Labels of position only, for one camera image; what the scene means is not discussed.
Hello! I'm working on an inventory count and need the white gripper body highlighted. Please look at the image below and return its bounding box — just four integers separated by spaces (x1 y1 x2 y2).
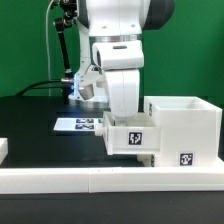
105 69 140 121

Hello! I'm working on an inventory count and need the white drawer box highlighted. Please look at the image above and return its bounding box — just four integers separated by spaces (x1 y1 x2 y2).
137 154 155 167
95 112 161 155

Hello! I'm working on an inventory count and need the white drawer cabinet frame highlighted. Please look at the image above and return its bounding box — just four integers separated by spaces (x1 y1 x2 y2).
144 96 222 167

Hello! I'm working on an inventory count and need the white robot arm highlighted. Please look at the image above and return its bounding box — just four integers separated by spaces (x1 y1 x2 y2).
76 0 175 121

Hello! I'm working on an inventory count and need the marker tag sheet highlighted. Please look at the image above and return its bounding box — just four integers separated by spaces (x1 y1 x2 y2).
53 118 103 132

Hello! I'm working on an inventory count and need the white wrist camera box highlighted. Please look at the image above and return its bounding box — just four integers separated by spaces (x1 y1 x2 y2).
77 40 145 101

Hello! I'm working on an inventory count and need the black cable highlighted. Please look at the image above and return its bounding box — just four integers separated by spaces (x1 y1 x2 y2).
15 78 75 98

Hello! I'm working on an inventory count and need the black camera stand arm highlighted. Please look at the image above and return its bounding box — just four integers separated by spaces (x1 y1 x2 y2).
52 0 80 78

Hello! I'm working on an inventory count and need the grey cable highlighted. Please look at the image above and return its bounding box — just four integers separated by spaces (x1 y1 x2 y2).
45 0 57 98

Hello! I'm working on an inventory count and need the white fence wall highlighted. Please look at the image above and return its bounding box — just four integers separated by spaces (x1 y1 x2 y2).
0 138 224 194

